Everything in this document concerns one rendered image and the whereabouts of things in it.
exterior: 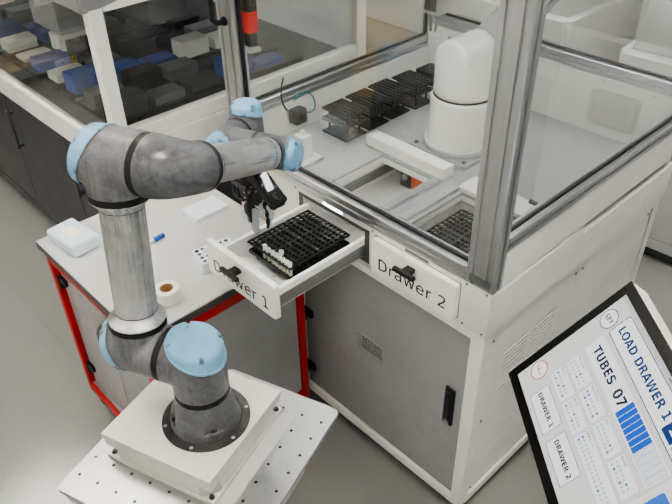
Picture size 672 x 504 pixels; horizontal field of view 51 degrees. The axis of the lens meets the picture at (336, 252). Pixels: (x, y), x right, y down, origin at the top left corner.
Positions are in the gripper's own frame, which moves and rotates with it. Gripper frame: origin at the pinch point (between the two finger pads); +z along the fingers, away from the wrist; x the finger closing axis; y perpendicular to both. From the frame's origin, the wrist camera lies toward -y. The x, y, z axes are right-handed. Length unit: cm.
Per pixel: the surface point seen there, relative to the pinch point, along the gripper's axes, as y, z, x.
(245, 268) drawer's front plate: -5.1, 4.6, 10.8
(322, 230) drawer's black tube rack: -4.1, 7.5, -17.1
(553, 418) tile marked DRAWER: -89, -4, 5
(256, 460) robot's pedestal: -42, 21, 39
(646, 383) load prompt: -101, -18, -1
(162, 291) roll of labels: 16.7, 17.1, 24.0
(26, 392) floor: 94, 97, 51
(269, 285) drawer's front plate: -14.7, 4.6, 10.9
